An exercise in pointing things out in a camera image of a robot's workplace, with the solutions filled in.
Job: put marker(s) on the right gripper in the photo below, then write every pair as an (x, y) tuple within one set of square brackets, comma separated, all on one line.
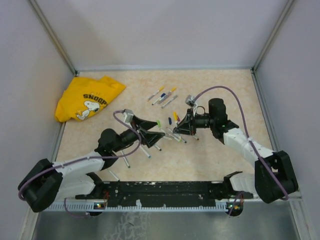
[(185, 127)]

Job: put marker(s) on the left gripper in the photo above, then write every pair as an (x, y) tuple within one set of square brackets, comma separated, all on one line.
[(149, 138)]

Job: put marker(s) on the yellow pen cap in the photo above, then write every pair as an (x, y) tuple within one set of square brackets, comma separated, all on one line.
[(175, 116)]

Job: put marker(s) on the light green pen cap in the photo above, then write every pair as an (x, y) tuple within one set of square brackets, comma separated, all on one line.
[(158, 123)]

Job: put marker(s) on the black capped pen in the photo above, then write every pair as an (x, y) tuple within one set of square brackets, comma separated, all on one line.
[(114, 175)]

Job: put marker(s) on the magenta capped pen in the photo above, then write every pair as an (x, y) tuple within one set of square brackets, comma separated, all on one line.
[(177, 136)]

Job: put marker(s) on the dark blue capped pen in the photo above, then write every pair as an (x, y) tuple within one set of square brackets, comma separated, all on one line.
[(170, 135)]

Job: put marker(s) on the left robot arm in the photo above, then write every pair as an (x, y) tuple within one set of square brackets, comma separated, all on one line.
[(48, 182)]

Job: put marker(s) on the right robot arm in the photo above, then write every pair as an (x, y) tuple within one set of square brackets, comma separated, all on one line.
[(273, 178)]

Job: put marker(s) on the grey capped pen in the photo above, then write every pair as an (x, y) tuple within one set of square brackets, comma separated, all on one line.
[(167, 103)]

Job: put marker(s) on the navy capped pen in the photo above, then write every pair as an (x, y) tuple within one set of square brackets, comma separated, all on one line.
[(159, 98)]

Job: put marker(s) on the yellow Snoopy t-shirt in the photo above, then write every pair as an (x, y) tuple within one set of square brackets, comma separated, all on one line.
[(85, 97)]

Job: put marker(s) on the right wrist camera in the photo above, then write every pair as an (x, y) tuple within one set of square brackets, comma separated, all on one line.
[(190, 101)]

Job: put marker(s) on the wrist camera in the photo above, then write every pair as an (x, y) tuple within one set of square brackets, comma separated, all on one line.
[(190, 101), (127, 116)]

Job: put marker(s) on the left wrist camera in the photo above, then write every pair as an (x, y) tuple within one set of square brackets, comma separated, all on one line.
[(127, 116)]

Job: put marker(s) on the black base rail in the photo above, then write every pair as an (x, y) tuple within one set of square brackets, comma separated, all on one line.
[(157, 194)]

